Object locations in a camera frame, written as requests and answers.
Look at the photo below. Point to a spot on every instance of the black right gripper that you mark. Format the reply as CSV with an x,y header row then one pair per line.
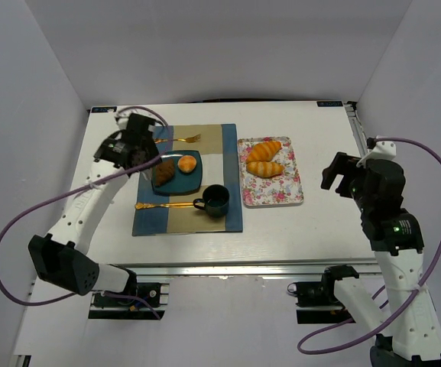
x,y
344,176

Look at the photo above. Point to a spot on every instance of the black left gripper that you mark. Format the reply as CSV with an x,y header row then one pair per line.
x,y
144,154

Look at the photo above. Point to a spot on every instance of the brown chocolate pastry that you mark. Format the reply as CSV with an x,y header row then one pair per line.
x,y
164,172

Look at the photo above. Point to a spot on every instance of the round orange bun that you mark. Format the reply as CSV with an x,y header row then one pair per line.
x,y
187,164

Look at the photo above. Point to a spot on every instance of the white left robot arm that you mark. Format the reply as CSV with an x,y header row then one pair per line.
x,y
60,257

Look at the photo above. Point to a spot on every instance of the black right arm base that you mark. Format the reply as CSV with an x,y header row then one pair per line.
x,y
321,293

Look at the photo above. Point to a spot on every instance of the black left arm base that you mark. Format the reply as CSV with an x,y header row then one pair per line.
x,y
154,293

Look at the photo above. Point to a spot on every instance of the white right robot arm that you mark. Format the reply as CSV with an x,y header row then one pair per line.
x,y
414,337

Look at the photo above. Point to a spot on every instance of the blue table label left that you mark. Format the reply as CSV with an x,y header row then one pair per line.
x,y
103,109

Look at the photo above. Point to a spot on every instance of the blue table label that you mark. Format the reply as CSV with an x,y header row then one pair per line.
x,y
330,104
103,109

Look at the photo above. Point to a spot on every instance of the gold fork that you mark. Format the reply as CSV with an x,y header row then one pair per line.
x,y
189,140

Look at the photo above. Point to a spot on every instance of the floral rectangular tray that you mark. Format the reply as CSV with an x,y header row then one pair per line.
x,y
281,189

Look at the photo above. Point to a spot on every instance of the teal square plate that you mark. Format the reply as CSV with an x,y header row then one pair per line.
x,y
181,183

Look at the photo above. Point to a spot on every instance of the gold spoon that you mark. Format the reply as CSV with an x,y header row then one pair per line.
x,y
139,206

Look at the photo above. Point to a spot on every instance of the blue table label right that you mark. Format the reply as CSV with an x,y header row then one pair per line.
x,y
330,104

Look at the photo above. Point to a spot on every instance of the striped orange croissant lower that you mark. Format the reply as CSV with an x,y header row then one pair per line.
x,y
264,169

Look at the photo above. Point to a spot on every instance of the striped orange croissant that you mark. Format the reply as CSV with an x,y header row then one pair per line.
x,y
264,169
264,151

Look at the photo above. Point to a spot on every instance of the blue beige placemat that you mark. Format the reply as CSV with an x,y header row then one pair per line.
x,y
218,149

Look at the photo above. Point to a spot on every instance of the striped orange croissant upper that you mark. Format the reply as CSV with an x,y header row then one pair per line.
x,y
264,151

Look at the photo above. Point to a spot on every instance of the dark teal mug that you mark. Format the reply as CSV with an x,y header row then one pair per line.
x,y
214,201

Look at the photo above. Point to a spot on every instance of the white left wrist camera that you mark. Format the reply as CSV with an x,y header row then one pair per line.
x,y
121,120

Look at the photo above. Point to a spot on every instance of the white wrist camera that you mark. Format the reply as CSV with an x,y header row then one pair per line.
x,y
121,120
379,148

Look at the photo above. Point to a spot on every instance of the aluminium side rail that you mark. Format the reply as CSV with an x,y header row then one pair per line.
x,y
356,126

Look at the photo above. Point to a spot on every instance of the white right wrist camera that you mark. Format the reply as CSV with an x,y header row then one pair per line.
x,y
379,148

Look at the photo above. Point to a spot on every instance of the aluminium front rail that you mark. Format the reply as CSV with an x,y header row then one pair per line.
x,y
263,269

